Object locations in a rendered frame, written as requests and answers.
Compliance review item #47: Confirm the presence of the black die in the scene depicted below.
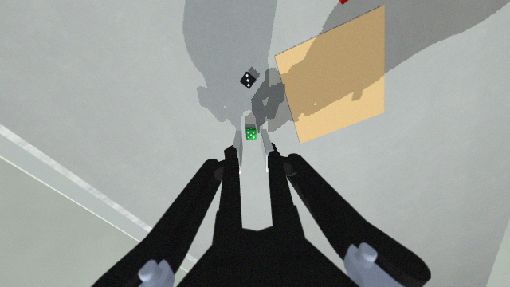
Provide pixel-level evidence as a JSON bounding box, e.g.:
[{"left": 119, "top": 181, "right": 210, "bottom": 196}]
[{"left": 240, "top": 72, "right": 256, "bottom": 88}]

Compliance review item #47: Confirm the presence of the green die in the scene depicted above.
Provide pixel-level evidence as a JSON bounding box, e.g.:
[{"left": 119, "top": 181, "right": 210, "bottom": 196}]
[{"left": 246, "top": 127, "right": 256, "bottom": 140}]

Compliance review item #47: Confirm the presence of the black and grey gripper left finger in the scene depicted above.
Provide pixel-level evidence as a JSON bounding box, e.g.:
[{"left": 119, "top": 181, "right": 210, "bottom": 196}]
[{"left": 91, "top": 131, "right": 243, "bottom": 287}]

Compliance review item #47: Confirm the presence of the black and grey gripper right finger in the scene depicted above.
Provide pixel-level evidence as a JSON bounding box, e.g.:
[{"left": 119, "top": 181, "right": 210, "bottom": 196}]
[{"left": 261, "top": 129, "right": 431, "bottom": 287}]

